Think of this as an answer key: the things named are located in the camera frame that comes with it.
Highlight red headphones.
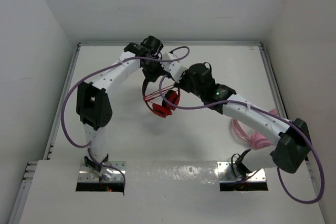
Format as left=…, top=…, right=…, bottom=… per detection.
left=142, top=79, right=181, bottom=118

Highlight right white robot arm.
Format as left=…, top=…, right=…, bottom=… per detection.
left=169, top=63, right=310, bottom=176

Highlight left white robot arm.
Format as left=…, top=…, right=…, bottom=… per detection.
left=76, top=36, right=163, bottom=173

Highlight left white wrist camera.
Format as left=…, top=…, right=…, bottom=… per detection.
left=161, top=52, right=180, bottom=63

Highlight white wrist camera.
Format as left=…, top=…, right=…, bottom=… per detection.
left=165, top=62, right=187, bottom=83
left=161, top=52, right=180, bottom=63

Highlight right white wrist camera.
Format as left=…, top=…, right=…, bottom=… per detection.
left=165, top=62, right=187, bottom=83

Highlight pink headphones with cable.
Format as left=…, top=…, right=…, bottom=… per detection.
left=230, top=119, right=273, bottom=150

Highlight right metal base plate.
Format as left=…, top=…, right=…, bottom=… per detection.
left=217, top=161, right=266, bottom=183

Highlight metal base plate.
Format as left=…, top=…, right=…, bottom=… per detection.
left=77, top=161, right=126, bottom=183
left=217, top=161, right=266, bottom=183

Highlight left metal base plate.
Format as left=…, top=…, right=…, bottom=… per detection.
left=77, top=161, right=126, bottom=183

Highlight aluminium table frame rail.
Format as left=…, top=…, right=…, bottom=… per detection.
left=8, top=41, right=324, bottom=223

